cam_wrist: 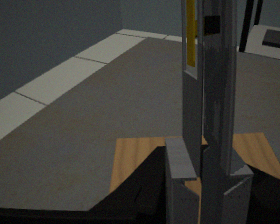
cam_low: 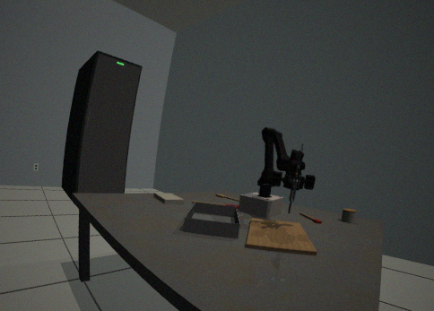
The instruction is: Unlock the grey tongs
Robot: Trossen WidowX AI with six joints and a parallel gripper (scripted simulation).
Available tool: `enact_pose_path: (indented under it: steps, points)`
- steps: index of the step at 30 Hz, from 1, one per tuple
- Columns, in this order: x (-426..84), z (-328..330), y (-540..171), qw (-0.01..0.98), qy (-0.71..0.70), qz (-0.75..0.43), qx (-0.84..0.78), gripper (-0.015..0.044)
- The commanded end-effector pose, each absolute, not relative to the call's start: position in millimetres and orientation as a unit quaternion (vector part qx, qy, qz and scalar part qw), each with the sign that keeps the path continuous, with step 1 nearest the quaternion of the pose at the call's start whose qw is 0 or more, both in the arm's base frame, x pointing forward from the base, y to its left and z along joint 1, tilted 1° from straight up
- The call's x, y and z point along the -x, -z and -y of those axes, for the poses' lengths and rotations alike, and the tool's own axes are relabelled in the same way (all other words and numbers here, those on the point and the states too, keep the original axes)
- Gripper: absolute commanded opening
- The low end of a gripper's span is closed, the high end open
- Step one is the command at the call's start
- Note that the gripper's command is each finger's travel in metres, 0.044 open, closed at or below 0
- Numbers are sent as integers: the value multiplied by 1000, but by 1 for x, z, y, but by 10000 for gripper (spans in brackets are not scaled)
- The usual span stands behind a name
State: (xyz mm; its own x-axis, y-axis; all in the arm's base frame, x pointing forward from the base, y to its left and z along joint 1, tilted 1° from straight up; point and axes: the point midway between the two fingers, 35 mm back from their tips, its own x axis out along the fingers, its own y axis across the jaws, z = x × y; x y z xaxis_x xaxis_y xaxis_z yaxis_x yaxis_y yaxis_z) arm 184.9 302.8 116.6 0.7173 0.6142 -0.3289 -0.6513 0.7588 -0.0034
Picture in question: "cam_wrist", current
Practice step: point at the wooden board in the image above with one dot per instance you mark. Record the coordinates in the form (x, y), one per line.
(253, 148)

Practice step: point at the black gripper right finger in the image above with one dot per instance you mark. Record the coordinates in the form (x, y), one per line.
(264, 203)

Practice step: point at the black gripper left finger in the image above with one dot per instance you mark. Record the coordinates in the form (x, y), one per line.
(139, 200)

